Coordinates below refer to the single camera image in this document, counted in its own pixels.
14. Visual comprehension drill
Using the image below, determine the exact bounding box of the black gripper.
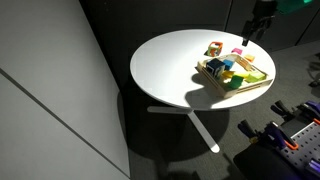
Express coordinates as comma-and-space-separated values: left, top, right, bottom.
241, 0, 278, 47

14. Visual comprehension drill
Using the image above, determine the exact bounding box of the orange block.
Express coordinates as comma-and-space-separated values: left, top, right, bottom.
243, 54, 256, 63

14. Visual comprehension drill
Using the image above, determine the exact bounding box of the small blue block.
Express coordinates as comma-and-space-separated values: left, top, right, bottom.
222, 59, 236, 71

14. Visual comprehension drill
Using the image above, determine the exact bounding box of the lime green block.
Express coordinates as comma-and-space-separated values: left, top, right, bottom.
245, 71, 267, 84

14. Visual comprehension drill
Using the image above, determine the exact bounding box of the yellow block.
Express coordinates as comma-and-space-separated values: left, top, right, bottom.
221, 69, 249, 80

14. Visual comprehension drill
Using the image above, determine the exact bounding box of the wooden tray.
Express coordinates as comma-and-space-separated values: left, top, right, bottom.
195, 53, 274, 100

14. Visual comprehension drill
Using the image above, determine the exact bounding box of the black chair base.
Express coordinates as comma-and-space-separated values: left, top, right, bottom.
308, 53, 320, 89

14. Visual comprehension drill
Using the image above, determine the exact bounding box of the blue clamp with orange trigger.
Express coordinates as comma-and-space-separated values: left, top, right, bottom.
269, 99, 320, 126

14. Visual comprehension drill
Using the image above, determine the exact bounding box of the orange black clamp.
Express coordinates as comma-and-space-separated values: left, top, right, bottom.
237, 119, 300, 151

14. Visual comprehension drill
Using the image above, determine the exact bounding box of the white table base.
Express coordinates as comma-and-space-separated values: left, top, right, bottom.
146, 105, 222, 154

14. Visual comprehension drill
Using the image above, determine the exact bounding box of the perforated metal breadboard plate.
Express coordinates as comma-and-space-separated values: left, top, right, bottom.
279, 121, 320, 180

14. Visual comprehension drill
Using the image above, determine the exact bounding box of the dark robot mounting table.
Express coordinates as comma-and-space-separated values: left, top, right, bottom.
233, 143, 320, 180

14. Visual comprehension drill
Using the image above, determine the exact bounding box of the multicolor open frame cube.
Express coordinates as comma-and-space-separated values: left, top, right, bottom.
206, 41, 224, 58

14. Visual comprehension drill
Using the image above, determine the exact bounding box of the aluminum rail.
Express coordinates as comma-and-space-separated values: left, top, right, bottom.
308, 159, 320, 174

